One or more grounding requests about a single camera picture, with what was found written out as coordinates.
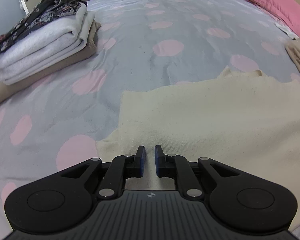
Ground white printed pillow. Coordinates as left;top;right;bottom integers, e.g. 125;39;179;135
274;21;300;40

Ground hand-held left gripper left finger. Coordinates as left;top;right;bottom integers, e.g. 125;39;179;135
59;145;146;200

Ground dark floral folded garment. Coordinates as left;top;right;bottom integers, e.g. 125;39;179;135
0;0;82;59

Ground cream knit sweater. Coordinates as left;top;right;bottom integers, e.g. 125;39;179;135
96;66;300;231

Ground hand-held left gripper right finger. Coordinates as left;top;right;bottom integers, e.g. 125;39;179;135
154;144;243;200

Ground bed with polka dot sheet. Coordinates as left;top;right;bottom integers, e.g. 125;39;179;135
0;0;300;240

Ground pink pillow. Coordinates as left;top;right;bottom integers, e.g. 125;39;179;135
227;0;300;38

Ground beige folded garment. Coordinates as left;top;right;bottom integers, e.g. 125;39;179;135
0;21;102;110

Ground grey folded sweatshirt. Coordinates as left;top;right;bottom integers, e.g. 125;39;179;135
0;3;96;86

